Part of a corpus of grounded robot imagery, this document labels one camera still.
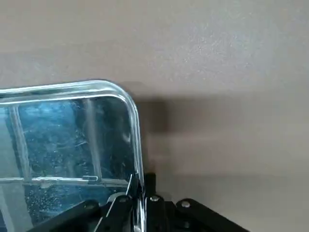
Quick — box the square metal tray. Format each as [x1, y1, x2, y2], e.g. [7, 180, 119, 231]
[0, 78, 147, 232]

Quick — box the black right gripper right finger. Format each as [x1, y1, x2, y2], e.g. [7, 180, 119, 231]
[139, 172, 250, 232]

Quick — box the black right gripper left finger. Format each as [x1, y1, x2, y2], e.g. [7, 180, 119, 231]
[24, 174, 140, 232]

